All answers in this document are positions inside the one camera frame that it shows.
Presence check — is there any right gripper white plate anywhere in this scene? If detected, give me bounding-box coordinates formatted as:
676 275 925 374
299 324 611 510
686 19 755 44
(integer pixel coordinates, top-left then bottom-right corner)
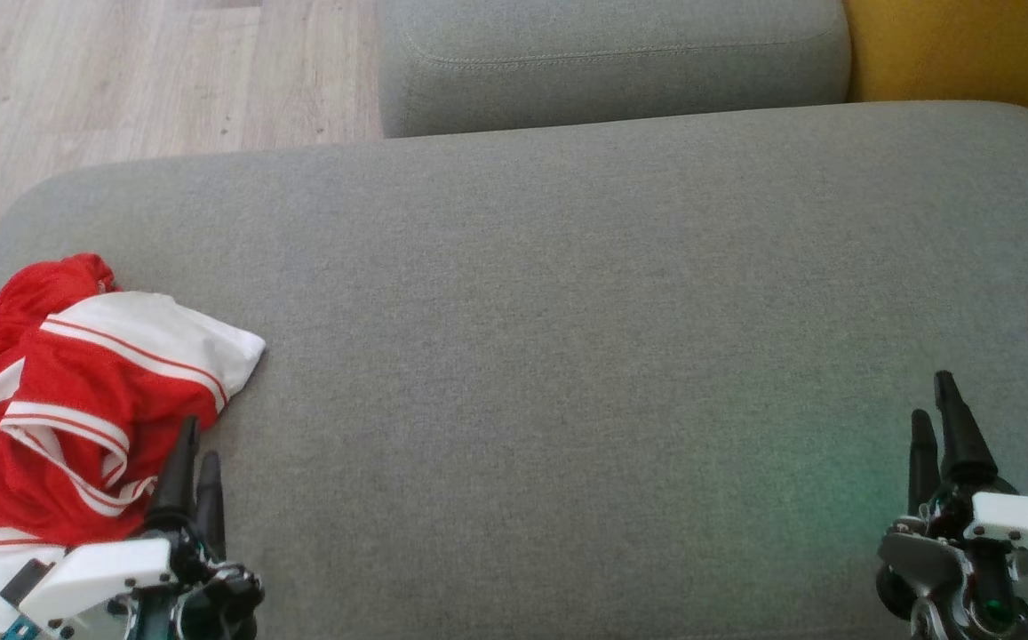
875 371 1028 640

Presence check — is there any yellow sofa back cushion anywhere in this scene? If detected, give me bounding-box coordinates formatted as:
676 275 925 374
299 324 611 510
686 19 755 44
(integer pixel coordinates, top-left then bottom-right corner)
842 0 1028 139

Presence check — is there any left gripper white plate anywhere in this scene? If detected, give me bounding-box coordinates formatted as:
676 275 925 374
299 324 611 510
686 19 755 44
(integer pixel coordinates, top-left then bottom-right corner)
0 416 266 640

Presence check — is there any red and white T-shirt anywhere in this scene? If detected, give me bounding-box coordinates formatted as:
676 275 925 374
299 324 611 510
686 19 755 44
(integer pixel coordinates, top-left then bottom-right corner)
0 292 267 634

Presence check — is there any large grey sofa seat cushion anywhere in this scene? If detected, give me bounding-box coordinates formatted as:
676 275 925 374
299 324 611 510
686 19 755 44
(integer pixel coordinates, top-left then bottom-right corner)
0 100 1028 640

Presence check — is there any small grey sofa seat cushion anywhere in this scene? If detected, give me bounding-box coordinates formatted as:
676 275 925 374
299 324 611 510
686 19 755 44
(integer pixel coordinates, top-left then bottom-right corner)
378 0 852 139

